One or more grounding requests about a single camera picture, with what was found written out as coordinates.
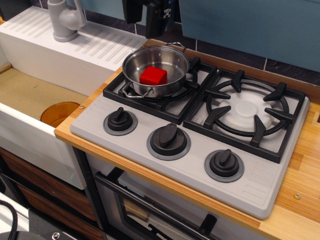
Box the black right burner grate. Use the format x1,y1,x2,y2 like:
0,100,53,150
183,69,308,163

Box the black middle stove knob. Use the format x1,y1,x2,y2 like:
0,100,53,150
146,123,191,161

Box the grey toy stove top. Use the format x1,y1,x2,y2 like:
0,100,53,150
69,47,311,220

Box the black right stove knob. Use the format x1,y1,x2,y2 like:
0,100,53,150
204,149,245,183

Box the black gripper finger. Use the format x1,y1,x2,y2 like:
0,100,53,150
145,3,168,39
122,0,143,24

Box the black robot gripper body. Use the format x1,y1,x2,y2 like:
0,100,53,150
147,0,172,19

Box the black left stove knob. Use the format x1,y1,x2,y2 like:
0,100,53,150
103,107,138,136

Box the black left burner grate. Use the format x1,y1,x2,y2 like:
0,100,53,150
103,57,217,125

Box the white toy sink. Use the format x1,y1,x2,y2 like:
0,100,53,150
0,6,146,190

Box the black stove knob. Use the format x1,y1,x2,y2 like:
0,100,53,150
103,107,138,136
204,149,245,183
146,123,191,161

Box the black braided cable foreground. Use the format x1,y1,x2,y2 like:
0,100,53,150
0,200,18,240

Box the stainless steel pan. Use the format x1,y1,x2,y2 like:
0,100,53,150
122,43,190,99

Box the oven door with handle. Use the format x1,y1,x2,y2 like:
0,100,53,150
93,167,262,240

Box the black burner grate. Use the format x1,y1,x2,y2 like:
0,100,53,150
103,57,217,125
183,69,308,163

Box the red cube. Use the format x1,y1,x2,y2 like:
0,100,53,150
139,66,168,86

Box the grey toy faucet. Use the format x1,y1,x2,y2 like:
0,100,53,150
47,0,86,43

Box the wooden drawer fronts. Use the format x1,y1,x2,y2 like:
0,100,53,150
0,148,104,240

